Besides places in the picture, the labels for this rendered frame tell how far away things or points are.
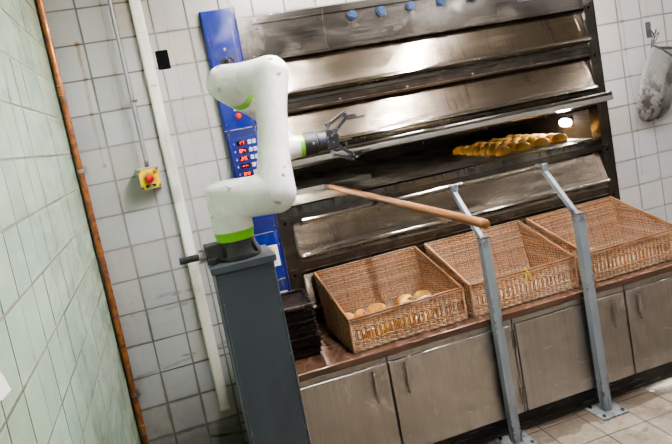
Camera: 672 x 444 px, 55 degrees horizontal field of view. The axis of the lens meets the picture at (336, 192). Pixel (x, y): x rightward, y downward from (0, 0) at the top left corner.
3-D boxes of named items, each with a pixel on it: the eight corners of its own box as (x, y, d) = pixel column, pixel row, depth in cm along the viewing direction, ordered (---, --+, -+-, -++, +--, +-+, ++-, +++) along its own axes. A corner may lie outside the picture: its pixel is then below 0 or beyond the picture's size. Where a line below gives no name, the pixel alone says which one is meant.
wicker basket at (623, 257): (530, 267, 349) (523, 217, 345) (616, 242, 364) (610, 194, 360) (590, 285, 302) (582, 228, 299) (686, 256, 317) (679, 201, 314)
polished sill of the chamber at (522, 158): (287, 215, 319) (286, 207, 318) (595, 144, 364) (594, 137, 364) (290, 216, 313) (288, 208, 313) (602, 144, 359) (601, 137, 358)
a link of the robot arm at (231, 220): (254, 239, 199) (241, 179, 197) (208, 245, 203) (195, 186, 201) (268, 230, 211) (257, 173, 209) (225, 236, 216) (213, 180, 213)
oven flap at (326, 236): (300, 259, 315) (289, 221, 319) (607, 183, 361) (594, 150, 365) (301, 258, 311) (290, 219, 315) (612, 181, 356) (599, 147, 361)
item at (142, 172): (140, 190, 293) (135, 169, 292) (163, 186, 296) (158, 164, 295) (140, 191, 286) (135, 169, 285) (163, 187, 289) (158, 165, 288)
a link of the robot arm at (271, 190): (288, 205, 192) (279, 44, 207) (238, 212, 196) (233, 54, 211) (303, 214, 204) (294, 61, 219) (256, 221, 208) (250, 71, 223)
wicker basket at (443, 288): (321, 325, 319) (311, 271, 316) (424, 295, 334) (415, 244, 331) (353, 355, 273) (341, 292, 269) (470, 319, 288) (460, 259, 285)
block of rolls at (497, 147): (450, 155, 416) (449, 147, 415) (515, 141, 428) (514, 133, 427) (499, 157, 358) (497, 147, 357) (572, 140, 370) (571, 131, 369)
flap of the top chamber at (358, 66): (268, 101, 306) (257, 64, 310) (588, 42, 351) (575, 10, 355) (269, 97, 301) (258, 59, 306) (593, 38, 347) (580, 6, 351)
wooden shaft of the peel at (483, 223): (492, 228, 193) (490, 218, 192) (483, 230, 192) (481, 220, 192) (333, 188, 357) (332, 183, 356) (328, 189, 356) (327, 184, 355)
